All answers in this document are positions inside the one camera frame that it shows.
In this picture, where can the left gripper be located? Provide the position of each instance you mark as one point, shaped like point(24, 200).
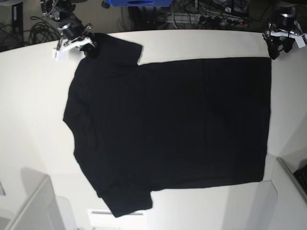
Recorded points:
point(285, 25)

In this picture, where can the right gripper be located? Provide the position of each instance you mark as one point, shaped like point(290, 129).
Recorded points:
point(76, 35)

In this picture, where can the black T-shirt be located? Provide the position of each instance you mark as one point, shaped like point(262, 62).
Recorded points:
point(174, 125)

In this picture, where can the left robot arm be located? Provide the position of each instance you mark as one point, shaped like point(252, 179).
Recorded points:
point(288, 7)

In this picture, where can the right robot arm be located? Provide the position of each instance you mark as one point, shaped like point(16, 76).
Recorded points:
point(59, 10)

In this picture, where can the blue box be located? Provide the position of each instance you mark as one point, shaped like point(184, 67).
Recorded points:
point(124, 3)

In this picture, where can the white power strip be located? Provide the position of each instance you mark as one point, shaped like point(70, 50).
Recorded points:
point(199, 18)

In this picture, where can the black keyboard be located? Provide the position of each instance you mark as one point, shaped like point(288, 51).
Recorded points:
point(301, 176)

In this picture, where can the white cabinet left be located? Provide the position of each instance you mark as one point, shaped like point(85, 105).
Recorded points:
point(40, 209)

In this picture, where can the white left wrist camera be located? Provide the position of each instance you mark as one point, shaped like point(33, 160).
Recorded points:
point(301, 40)

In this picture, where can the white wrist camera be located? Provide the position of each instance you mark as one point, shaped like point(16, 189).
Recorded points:
point(59, 54)
point(301, 40)

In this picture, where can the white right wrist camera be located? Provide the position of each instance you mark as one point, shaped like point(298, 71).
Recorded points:
point(59, 54)

